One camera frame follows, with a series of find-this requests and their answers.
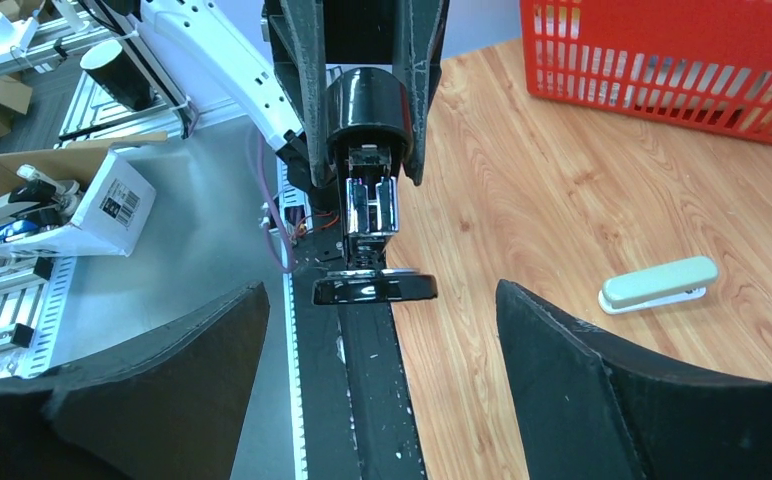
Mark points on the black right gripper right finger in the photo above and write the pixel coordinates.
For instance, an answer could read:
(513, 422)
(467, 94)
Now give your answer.
(593, 405)

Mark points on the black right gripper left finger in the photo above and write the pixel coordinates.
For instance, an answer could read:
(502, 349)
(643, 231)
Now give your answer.
(169, 403)

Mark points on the black stapler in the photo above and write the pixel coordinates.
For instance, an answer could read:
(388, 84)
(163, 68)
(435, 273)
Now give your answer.
(369, 185)

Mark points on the slotted grey cable duct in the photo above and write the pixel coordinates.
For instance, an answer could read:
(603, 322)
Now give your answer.
(33, 297)

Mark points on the white cardboard box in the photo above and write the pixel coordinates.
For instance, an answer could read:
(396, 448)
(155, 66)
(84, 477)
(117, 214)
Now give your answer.
(86, 199)

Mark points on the red plastic shopping basket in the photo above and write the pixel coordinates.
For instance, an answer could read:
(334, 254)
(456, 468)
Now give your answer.
(703, 65)

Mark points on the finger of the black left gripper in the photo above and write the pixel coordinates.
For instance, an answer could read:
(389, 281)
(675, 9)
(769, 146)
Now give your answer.
(297, 39)
(417, 49)

